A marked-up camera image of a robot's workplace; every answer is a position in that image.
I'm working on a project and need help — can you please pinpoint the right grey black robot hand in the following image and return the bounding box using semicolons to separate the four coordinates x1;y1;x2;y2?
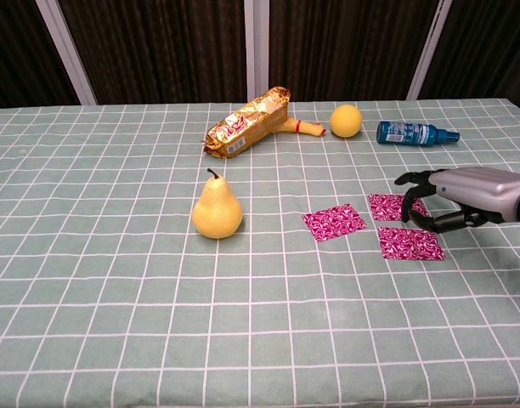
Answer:
393;166;520;235

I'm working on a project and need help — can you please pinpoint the blue spray bottle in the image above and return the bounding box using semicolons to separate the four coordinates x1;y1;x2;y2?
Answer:
376;120;461;148

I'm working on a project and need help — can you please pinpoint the dark brown screen panel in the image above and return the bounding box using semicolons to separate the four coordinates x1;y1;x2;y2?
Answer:
268;0;440;103
0;0;81;111
417;0;520;116
57;0;249;105

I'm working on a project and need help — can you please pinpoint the yellow ball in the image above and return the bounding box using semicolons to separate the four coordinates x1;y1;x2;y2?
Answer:
330;103;364;139

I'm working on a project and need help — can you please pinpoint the yellow toy with red band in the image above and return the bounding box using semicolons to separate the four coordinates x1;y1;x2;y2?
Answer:
278;117;328;139

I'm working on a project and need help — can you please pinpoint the gold foil biscuit package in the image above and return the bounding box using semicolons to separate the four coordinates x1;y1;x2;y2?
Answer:
203;86;291;159

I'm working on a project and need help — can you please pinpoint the yellow pear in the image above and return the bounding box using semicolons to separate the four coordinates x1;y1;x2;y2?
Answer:
191;167;244;240

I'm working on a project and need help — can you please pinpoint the green checked tablecloth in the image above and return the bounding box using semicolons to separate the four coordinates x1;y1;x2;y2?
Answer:
0;98;520;408

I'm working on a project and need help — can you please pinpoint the white frame post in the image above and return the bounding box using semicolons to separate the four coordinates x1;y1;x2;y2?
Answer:
405;0;455;101
243;0;270;104
34;0;98;106

